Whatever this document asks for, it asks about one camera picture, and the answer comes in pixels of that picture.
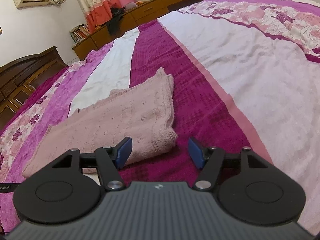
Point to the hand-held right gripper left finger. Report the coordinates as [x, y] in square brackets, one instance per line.
[125, 151]

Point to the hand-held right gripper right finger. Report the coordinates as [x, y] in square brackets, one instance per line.
[196, 153]

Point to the pink knit sweater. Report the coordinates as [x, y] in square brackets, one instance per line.
[120, 115]

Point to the magenta striped floral blanket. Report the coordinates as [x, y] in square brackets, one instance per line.
[225, 62]

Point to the dark wooden headboard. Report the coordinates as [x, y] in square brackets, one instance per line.
[22, 75]

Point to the row of books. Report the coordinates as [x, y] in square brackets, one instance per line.
[80, 33]

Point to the black cloth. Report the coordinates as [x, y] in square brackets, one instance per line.
[115, 21]

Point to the long wooden cabinet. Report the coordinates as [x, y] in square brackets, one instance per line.
[150, 8]

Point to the purple plush toy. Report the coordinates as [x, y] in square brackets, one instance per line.
[130, 6]

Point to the orange floral curtain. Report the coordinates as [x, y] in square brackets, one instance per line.
[97, 2]

